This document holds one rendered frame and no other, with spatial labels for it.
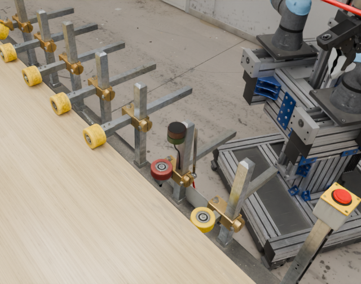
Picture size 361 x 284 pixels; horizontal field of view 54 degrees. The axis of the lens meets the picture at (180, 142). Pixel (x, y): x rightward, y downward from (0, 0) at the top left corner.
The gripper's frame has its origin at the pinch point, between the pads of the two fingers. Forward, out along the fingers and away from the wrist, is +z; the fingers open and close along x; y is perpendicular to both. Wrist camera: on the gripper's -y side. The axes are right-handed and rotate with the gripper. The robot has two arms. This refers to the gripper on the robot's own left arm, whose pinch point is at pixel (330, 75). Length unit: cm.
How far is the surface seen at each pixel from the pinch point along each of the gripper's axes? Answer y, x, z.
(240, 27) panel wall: 121, 267, 122
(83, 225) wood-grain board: -76, -4, 42
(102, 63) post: -60, 56, 23
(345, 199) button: -17.5, -35.4, 8.5
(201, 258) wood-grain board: -45, -24, 42
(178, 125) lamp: -42.0, 11.1, 20.6
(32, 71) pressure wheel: -87, 74, 34
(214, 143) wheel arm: -20, 24, 46
